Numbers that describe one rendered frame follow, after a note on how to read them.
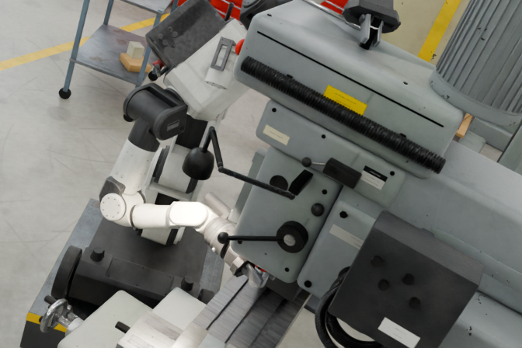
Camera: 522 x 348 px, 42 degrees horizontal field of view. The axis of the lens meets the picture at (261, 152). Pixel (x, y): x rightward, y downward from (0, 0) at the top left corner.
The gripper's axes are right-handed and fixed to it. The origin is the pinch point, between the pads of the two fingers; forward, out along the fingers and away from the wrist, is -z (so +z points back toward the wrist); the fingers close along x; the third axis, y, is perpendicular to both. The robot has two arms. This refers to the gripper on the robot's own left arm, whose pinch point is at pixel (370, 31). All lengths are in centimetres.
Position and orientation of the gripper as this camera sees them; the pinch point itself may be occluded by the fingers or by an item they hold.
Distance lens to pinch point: 145.6
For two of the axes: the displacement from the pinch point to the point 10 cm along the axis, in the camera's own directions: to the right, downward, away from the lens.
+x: -9.4, -2.5, -2.5
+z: 1.0, -8.6, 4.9
